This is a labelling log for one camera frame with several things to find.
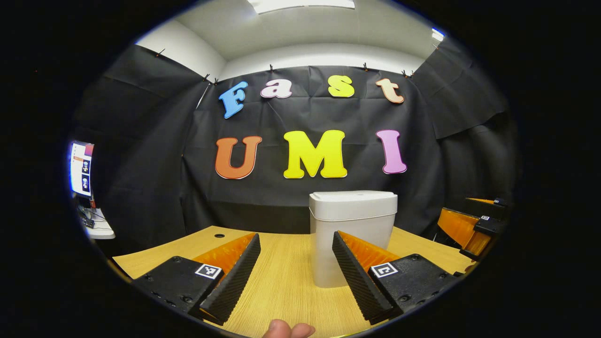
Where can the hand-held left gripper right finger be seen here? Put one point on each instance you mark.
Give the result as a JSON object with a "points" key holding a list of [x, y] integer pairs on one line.
{"points": [[359, 281]]}

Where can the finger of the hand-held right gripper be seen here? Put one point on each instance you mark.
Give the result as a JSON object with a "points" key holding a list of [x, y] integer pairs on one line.
{"points": [[490, 226], [500, 202]]}

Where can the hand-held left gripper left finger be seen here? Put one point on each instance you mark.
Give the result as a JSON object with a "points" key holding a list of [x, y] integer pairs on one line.
{"points": [[235, 281]]}

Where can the white desktop garbage bin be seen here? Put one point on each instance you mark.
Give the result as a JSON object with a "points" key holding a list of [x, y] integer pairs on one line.
{"points": [[352, 213]]}

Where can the wooden desktop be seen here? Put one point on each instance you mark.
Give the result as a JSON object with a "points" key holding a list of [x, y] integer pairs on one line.
{"points": [[286, 281]]}

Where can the white side table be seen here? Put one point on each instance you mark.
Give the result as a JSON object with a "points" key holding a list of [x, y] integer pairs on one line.
{"points": [[99, 230]]}

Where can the black backdrop cloth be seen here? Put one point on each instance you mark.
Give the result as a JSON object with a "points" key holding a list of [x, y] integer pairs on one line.
{"points": [[291, 117]]}

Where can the ceiling light panel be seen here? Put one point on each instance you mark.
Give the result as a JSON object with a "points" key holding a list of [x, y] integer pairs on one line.
{"points": [[300, 4], [437, 34]]}

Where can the computer monitor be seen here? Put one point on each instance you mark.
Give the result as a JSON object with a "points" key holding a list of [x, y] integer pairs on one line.
{"points": [[81, 169]]}

